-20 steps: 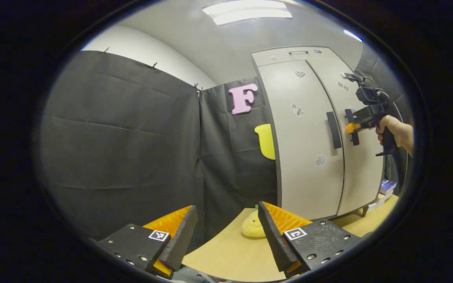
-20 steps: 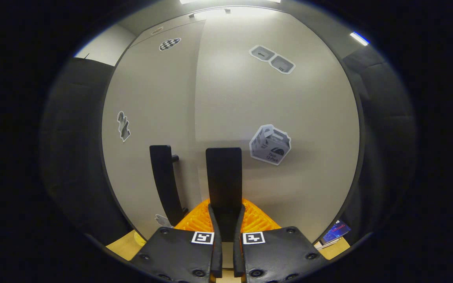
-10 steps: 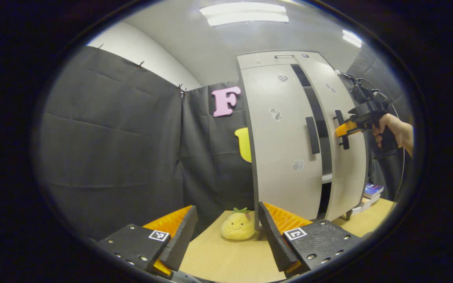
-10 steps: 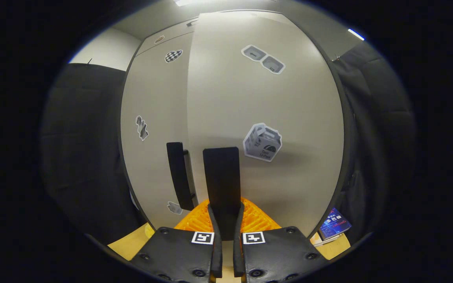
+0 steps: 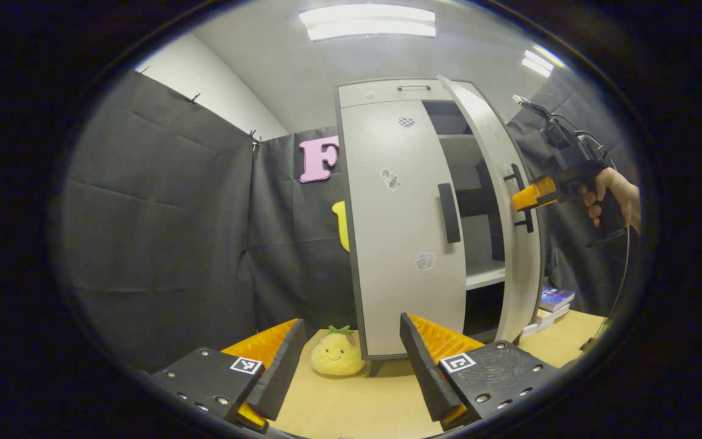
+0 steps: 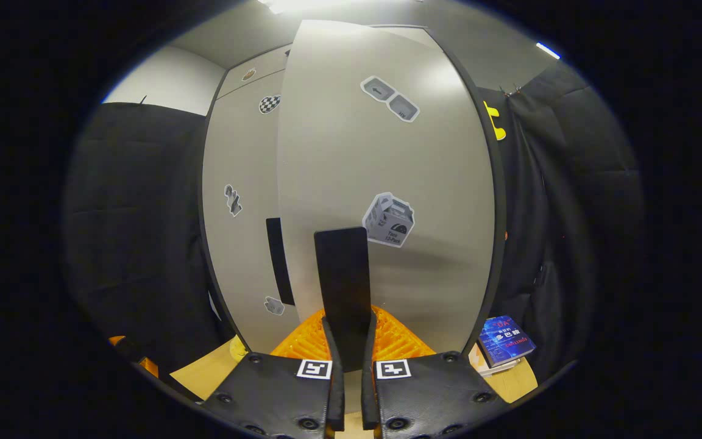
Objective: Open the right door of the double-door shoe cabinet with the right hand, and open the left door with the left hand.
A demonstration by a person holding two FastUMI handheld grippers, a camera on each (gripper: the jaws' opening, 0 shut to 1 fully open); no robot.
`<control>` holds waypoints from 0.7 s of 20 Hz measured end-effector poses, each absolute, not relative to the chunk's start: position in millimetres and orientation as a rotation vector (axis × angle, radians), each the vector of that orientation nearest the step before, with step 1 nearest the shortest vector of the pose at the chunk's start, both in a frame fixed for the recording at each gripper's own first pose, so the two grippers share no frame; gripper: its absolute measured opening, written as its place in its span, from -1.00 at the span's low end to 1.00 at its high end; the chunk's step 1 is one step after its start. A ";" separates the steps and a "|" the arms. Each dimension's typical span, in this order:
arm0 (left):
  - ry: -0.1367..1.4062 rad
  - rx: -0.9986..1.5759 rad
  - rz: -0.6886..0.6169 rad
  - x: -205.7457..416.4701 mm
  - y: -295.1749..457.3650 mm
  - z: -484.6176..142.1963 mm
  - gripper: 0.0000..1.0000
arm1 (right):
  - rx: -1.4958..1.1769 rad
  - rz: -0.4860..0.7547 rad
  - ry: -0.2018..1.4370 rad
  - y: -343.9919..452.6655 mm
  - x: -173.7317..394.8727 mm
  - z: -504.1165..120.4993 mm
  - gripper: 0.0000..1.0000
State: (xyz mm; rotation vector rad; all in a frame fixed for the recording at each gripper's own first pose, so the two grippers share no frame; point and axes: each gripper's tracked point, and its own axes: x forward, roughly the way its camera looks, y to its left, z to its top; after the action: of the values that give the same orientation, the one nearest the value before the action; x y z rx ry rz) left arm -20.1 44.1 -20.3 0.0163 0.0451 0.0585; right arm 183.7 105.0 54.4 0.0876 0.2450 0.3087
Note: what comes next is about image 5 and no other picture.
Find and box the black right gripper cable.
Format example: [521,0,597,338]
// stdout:
[546,113,632,351]

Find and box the white door with checkered sticker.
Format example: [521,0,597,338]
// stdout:
[340,99,467,359]

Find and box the yellow plush toy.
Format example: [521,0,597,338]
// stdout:
[310,325,367,377]

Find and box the large ceiling light panel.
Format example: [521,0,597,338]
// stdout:
[299,5,437,42]

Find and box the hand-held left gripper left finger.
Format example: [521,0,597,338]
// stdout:
[150,317,307,435]

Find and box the blue book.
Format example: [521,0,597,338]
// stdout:
[539,285,576,313]

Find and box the black backdrop cloth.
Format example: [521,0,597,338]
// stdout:
[55,64,644,373]

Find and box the white double-door shoe cabinet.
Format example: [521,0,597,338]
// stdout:
[334,76,547,377]

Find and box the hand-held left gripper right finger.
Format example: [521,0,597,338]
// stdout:
[400,313,559,432]

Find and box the white door with twin stickers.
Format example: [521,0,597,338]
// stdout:
[436,74,544,343]

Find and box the small ceiling light panel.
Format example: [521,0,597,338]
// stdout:
[520,44,565,79]

